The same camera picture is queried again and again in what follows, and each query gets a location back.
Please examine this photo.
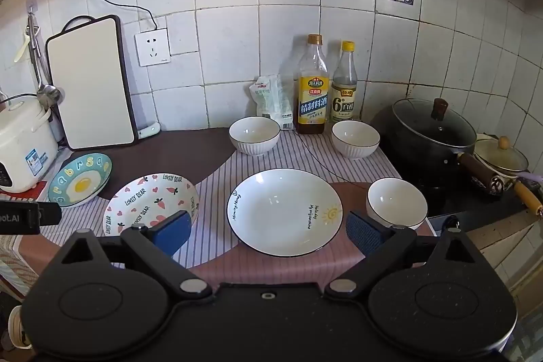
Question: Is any black stove top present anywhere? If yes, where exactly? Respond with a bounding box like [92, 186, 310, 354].
[369, 103, 531, 218]

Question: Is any white knife handle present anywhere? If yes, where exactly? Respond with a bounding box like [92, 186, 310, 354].
[138, 121, 162, 139]

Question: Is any white ribbed bowl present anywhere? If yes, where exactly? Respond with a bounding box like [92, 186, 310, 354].
[366, 177, 428, 230]
[229, 116, 281, 157]
[331, 120, 381, 160]

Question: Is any striped patterned tablecloth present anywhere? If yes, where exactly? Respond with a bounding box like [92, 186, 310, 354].
[0, 127, 437, 295]

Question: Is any metal ladle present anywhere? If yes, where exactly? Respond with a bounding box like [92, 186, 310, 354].
[27, 14, 62, 108]

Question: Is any white plate with heart print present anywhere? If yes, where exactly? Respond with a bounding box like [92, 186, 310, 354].
[103, 173, 200, 237]

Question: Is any cooking wine bottle yellow label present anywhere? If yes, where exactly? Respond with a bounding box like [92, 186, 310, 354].
[294, 34, 331, 135]

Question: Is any cream pot with lid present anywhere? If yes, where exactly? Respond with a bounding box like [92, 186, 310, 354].
[473, 135, 543, 216]

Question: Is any white rice paddle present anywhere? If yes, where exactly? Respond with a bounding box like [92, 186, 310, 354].
[13, 27, 32, 63]

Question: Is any white rice cooker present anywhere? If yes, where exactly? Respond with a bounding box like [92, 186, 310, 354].
[0, 93, 60, 194]

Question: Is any clear vinegar bottle yellow cap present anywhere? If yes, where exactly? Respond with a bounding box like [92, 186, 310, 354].
[331, 41, 358, 123]

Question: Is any black pot with glass lid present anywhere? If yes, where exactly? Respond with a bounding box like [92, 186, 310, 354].
[392, 98, 505, 197]

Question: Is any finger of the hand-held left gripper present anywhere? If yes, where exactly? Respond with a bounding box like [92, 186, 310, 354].
[39, 203, 62, 226]

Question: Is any white cutting board dark rim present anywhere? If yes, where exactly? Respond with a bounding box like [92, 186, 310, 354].
[45, 15, 138, 151]

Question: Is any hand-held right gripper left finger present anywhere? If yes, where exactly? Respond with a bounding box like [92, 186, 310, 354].
[59, 210, 213, 301]

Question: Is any white plate with sun print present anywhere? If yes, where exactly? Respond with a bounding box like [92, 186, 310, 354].
[226, 168, 344, 259]

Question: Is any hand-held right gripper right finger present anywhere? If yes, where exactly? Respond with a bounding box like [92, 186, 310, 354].
[324, 210, 476, 300]

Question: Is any white wall socket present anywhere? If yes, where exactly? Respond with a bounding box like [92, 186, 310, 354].
[135, 28, 170, 67]

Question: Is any teal plate with egg print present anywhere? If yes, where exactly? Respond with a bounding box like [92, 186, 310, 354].
[48, 152, 113, 207]

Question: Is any white salt bag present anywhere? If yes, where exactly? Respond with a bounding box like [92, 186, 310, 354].
[249, 74, 296, 131]

